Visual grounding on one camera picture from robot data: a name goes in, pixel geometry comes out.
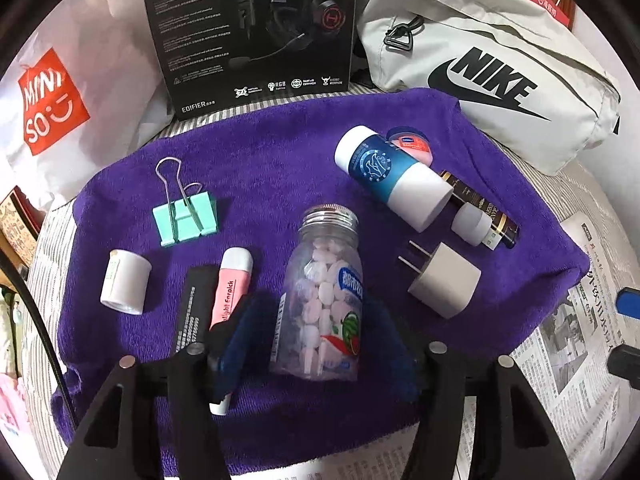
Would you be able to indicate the black stick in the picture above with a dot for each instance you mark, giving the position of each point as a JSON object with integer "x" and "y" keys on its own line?
{"x": 190, "y": 310}

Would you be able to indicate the clear candy bottle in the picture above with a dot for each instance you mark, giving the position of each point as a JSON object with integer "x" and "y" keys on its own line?
{"x": 320, "y": 300}

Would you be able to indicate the pink highlighter white cap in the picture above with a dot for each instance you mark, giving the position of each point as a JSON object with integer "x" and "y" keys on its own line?
{"x": 230, "y": 290}

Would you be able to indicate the pink cloth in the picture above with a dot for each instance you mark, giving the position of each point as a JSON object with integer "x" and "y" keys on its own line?
{"x": 10, "y": 395}

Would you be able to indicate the patterned wooden box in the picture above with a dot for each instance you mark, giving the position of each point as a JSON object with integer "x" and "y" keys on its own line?
{"x": 15, "y": 225}

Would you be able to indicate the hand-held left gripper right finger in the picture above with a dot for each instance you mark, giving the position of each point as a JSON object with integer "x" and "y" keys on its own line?
{"x": 400, "y": 355}

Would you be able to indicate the white plastic bag red label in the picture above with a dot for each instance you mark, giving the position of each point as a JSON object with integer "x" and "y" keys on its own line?
{"x": 115, "y": 60}

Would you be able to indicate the green binder clip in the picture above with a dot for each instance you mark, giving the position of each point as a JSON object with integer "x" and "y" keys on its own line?
{"x": 187, "y": 217}

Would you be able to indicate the purple towel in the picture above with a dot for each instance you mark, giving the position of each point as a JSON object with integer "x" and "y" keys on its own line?
{"x": 300, "y": 170}

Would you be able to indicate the white charger plug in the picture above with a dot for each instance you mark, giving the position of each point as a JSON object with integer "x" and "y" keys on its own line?
{"x": 445, "y": 280}

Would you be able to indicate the grey waist bag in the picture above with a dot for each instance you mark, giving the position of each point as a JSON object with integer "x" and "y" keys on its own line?
{"x": 500, "y": 35}

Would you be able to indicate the black tube with white cap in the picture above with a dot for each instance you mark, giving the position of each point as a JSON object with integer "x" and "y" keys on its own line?
{"x": 457, "y": 187}

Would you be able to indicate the newspaper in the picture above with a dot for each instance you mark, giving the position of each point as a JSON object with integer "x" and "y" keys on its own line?
{"x": 575, "y": 360}

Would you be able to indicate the small white cylinder container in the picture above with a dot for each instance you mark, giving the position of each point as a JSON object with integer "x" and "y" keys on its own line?
{"x": 125, "y": 282}

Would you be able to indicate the pink lip balm tin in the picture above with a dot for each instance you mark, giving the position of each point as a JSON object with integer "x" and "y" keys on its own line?
{"x": 415, "y": 147}

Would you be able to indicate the black headphone box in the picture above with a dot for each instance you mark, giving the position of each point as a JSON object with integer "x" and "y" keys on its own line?
{"x": 225, "y": 35}

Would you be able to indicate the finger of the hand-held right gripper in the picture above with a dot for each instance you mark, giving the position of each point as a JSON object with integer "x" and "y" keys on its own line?
{"x": 629, "y": 304}
{"x": 625, "y": 365}

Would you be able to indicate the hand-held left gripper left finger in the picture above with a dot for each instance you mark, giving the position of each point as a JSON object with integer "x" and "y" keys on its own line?
{"x": 240, "y": 345}

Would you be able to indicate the small white plug-in lamp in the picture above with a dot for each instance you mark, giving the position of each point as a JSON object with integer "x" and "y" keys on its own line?
{"x": 470, "y": 222}

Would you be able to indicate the white and blue bottle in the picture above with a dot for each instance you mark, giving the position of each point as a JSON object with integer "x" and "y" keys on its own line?
{"x": 395, "y": 175}

